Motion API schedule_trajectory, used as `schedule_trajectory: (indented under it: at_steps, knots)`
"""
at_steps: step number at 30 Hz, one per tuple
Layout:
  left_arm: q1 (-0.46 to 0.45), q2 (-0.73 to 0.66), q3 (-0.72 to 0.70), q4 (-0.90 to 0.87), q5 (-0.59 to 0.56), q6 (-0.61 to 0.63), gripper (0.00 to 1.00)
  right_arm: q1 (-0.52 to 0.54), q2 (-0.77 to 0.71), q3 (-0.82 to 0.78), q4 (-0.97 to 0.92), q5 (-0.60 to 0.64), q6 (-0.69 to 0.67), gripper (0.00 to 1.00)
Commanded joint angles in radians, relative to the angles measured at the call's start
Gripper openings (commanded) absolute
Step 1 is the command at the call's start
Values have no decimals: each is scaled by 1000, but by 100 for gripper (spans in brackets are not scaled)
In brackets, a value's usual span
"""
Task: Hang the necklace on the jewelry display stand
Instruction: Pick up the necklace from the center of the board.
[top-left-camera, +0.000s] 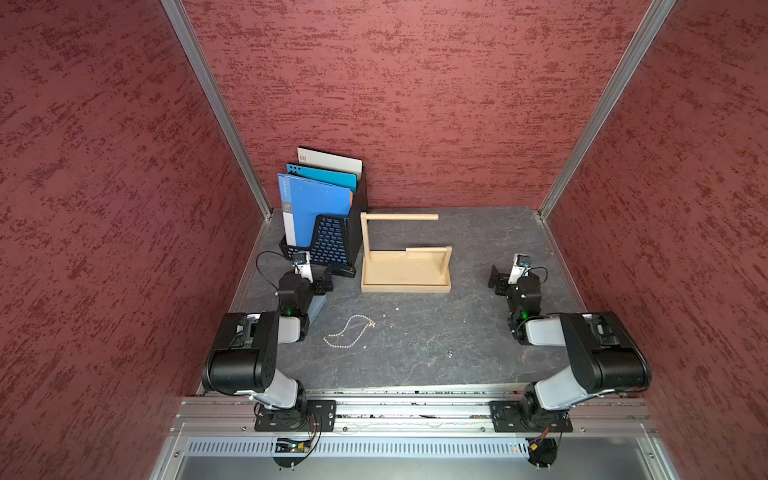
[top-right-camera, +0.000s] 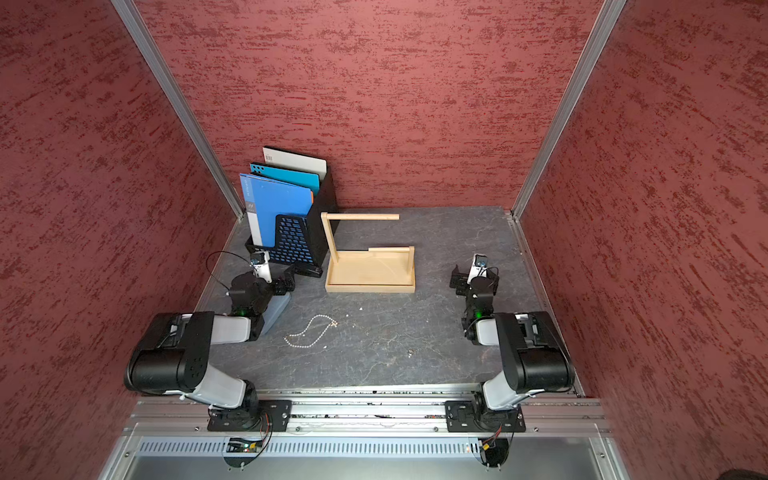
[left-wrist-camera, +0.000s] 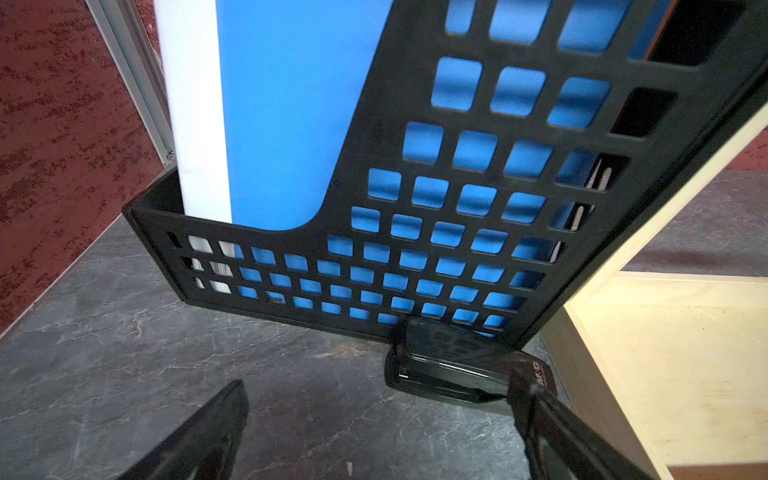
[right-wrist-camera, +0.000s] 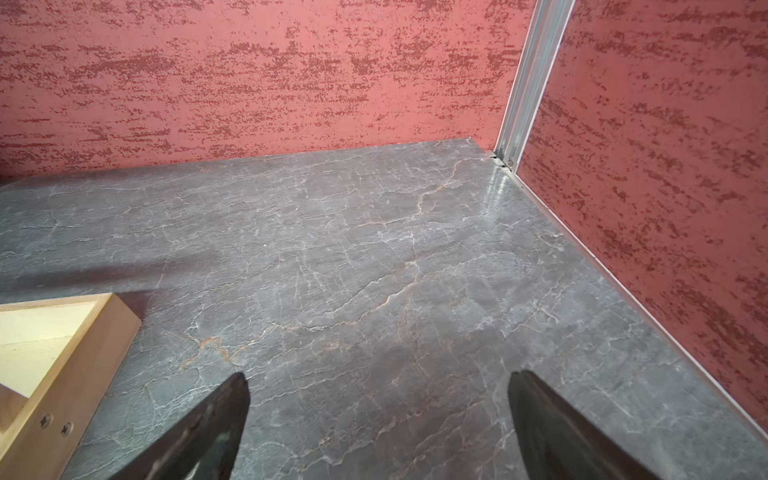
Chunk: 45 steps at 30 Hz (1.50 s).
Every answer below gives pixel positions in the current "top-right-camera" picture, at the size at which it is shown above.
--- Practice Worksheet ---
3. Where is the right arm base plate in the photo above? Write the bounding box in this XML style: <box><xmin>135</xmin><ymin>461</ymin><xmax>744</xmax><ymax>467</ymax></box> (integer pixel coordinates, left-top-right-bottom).
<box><xmin>444</xmin><ymin>400</ymin><xmax>526</xmax><ymax>434</ymax></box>

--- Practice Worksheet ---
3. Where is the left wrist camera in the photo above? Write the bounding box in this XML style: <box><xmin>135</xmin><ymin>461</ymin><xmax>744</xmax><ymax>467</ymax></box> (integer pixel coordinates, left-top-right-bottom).
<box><xmin>250</xmin><ymin>250</ymin><xmax>272</xmax><ymax>283</ymax></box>

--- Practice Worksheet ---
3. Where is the aluminium mounting rail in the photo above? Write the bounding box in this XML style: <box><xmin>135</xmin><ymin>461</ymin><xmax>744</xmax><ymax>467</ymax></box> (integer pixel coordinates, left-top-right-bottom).
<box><xmin>121</xmin><ymin>383</ymin><xmax>613</xmax><ymax>438</ymax></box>

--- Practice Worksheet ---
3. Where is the right aluminium corner post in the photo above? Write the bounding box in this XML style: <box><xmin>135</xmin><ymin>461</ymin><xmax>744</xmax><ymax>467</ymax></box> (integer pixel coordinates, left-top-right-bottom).
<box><xmin>511</xmin><ymin>0</ymin><xmax>626</xmax><ymax>222</ymax></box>

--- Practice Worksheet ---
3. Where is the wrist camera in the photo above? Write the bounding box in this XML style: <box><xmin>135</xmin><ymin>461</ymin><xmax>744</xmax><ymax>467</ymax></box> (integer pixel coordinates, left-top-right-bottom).
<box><xmin>250</xmin><ymin>250</ymin><xmax>272</xmax><ymax>283</ymax></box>
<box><xmin>467</xmin><ymin>254</ymin><xmax>488</xmax><ymax>284</ymax></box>

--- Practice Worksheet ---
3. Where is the teal folder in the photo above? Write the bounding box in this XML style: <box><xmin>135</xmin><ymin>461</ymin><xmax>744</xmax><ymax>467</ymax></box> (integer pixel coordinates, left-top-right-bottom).
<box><xmin>250</xmin><ymin>163</ymin><xmax>321</xmax><ymax>194</ymax></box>

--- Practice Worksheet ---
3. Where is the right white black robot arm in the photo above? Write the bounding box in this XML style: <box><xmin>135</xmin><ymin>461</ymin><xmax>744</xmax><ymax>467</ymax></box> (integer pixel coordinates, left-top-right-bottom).
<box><xmin>449</xmin><ymin>267</ymin><xmax>576</xmax><ymax>412</ymax></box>

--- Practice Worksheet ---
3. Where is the blue folder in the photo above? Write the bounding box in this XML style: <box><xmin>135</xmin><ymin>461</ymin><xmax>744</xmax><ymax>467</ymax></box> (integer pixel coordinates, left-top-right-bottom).
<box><xmin>240</xmin><ymin>174</ymin><xmax>314</xmax><ymax>248</ymax></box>

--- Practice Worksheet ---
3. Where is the aluminium corner post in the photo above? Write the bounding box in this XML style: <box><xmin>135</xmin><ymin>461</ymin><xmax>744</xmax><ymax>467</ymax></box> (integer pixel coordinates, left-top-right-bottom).
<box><xmin>111</xmin><ymin>0</ymin><xmax>245</xmax><ymax>221</ymax></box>
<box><xmin>511</xmin><ymin>0</ymin><xmax>626</xmax><ymax>222</ymax></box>

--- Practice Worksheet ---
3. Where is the black mesh file holder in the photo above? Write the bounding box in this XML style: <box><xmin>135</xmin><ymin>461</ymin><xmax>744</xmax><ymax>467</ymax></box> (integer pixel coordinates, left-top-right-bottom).
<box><xmin>245</xmin><ymin>173</ymin><xmax>338</xmax><ymax>270</ymax></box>

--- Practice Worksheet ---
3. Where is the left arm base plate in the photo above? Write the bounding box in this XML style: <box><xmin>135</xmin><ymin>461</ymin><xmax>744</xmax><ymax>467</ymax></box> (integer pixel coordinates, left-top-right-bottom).
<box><xmin>207</xmin><ymin>400</ymin><xmax>293</xmax><ymax>433</ymax></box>

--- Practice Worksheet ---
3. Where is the wooden jewelry display stand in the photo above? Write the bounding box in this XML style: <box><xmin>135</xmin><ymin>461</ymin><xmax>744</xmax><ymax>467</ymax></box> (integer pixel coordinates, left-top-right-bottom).
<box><xmin>321</xmin><ymin>212</ymin><xmax>416</xmax><ymax>294</ymax></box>

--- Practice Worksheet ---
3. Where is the white grey folder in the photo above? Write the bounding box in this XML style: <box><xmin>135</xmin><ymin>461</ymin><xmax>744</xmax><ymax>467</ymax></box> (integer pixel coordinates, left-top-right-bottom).
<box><xmin>263</xmin><ymin>147</ymin><xmax>328</xmax><ymax>181</ymax></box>

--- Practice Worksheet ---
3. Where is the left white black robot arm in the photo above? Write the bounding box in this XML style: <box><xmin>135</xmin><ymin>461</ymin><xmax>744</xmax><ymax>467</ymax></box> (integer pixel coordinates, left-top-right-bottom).
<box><xmin>124</xmin><ymin>266</ymin><xmax>295</xmax><ymax>431</ymax></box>

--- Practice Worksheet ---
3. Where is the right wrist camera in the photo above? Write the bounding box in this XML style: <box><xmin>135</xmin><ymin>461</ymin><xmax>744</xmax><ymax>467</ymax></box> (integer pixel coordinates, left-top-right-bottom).
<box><xmin>467</xmin><ymin>254</ymin><xmax>488</xmax><ymax>284</ymax></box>

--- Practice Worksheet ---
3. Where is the left aluminium corner post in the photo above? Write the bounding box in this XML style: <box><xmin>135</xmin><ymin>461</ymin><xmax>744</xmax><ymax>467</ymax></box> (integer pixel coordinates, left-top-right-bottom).
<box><xmin>111</xmin><ymin>0</ymin><xmax>245</xmax><ymax>221</ymax></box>

